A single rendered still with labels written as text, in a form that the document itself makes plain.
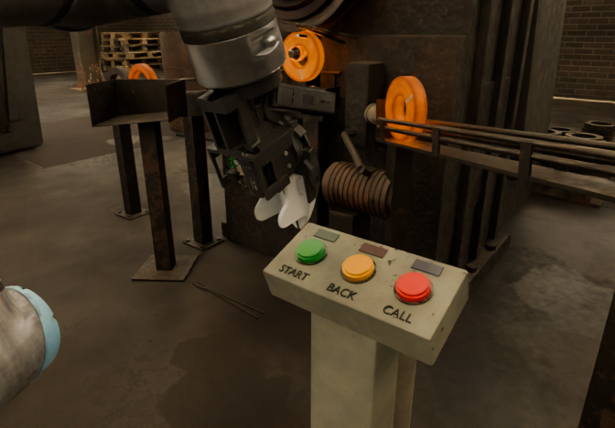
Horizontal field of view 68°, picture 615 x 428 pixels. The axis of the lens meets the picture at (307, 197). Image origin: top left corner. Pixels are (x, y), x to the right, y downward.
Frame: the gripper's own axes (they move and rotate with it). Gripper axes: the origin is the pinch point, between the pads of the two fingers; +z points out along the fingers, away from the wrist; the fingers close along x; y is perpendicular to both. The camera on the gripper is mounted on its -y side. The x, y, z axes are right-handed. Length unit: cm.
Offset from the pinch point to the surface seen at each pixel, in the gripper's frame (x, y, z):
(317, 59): -53, -75, 13
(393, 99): -20, -60, 15
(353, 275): 7.8, 1.7, 5.9
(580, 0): -81, -661, 178
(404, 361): 8.8, -5.0, 32.3
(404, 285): 14.3, 0.8, 5.6
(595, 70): -49, -632, 260
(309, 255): 0.9, 1.3, 5.5
